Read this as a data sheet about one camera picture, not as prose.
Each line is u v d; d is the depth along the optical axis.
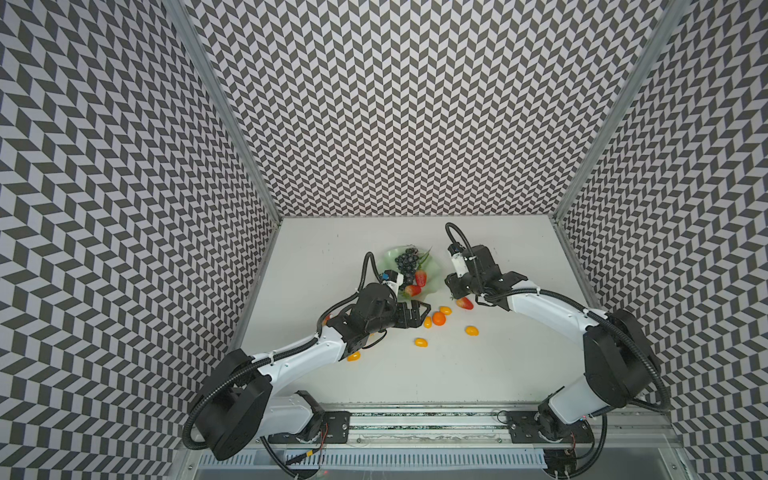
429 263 0.99
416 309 0.71
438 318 0.91
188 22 0.73
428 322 0.89
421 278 0.99
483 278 0.66
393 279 0.75
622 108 0.83
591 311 0.48
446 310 0.93
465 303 0.94
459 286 0.80
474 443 0.72
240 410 0.40
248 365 0.44
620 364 0.43
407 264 0.97
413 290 0.96
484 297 0.64
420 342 0.87
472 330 0.89
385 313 0.70
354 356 0.83
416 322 0.71
